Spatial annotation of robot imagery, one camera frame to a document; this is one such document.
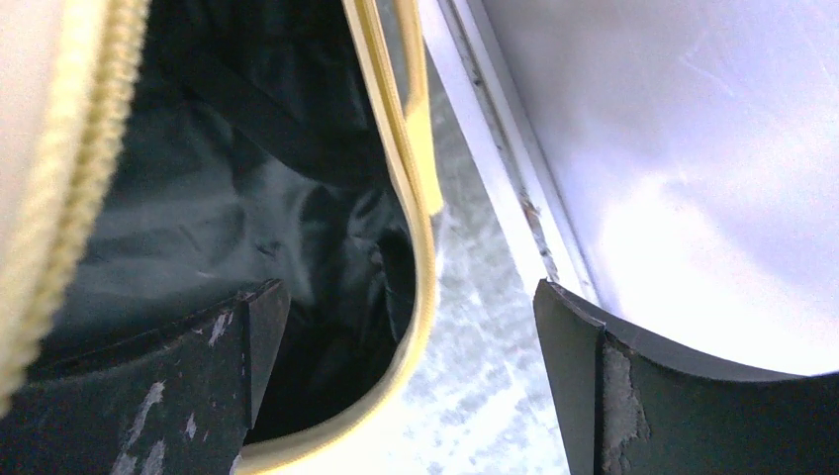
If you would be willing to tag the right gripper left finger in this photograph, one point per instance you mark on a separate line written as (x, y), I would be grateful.
(178, 399)

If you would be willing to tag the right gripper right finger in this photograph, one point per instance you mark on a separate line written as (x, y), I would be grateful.
(629, 401)

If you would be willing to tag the yellow hard-shell suitcase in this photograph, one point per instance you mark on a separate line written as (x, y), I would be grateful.
(161, 157)

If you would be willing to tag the aluminium frame rail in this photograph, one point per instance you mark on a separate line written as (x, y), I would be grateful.
(512, 166)

